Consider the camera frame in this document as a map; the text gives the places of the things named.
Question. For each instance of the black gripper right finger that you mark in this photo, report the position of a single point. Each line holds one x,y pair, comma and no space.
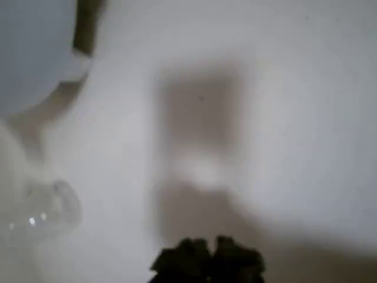
235,265

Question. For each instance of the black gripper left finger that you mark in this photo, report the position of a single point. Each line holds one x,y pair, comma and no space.
185,262

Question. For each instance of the clear plastic water bottle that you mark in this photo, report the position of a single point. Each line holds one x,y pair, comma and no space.
44,212

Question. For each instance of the white rice cooker body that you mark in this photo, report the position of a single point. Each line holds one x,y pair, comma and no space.
29,44

